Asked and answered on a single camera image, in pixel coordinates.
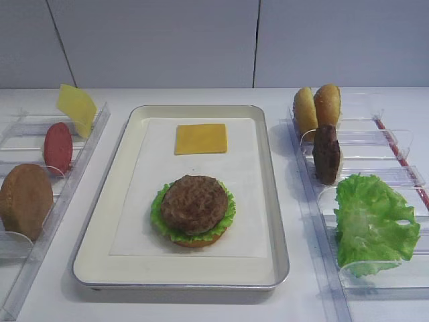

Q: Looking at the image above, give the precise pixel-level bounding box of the clear acrylic left rack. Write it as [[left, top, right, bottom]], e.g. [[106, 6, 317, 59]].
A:
[[1, 105, 111, 321]]

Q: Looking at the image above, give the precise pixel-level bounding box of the golden bun in right rack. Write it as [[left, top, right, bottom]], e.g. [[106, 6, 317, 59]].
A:
[[314, 84, 341, 127]]

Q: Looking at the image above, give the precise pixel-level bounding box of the orange cheese slice on tray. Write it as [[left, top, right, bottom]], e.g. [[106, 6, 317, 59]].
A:
[[174, 123, 228, 155]]

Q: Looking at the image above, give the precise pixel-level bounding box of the bottom bun on tray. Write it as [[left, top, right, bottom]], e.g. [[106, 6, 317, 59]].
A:
[[168, 227, 227, 248]]

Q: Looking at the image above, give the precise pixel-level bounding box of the red strip behind rack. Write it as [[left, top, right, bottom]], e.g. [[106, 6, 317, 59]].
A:
[[373, 117, 428, 209]]

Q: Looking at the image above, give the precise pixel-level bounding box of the clear acrylic right rack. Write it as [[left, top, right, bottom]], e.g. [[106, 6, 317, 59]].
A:
[[288, 94, 428, 321]]

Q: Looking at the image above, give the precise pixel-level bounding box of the white metal tray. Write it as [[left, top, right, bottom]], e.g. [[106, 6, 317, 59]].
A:
[[73, 105, 290, 290]]

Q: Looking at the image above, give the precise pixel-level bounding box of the white paper liner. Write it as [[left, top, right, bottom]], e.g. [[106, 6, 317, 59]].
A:
[[110, 118, 269, 258]]

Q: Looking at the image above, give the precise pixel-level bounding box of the dark meat patty upright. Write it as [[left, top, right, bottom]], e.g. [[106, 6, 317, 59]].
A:
[[312, 124, 341, 185]]

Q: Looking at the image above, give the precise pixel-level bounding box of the clear acrylic rack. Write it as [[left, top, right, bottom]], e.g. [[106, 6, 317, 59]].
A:
[[288, 94, 428, 321], [1, 105, 111, 321]]

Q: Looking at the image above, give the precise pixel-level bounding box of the brown bun in left rack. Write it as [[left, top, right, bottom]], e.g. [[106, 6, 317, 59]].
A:
[[1, 164, 53, 242]]

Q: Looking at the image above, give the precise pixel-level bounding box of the large green lettuce leaf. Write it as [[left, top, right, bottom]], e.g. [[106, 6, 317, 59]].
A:
[[334, 174, 420, 277]]

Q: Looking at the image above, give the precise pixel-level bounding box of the brown meat patty on burger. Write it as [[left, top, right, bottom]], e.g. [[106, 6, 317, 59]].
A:
[[160, 175, 229, 235]]

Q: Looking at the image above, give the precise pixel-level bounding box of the red tomato slice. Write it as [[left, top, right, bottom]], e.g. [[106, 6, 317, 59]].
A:
[[43, 122, 72, 176]]

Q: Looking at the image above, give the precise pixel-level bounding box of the pale yellow cheese slice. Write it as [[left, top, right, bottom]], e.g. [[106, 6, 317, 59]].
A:
[[56, 84, 97, 139]]

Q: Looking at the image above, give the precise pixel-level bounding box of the green lettuce under patty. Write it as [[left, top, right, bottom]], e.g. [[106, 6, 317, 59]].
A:
[[150, 181, 236, 242]]

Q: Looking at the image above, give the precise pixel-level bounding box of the sesame top bun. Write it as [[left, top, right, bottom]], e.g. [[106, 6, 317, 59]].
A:
[[292, 87, 318, 142]]

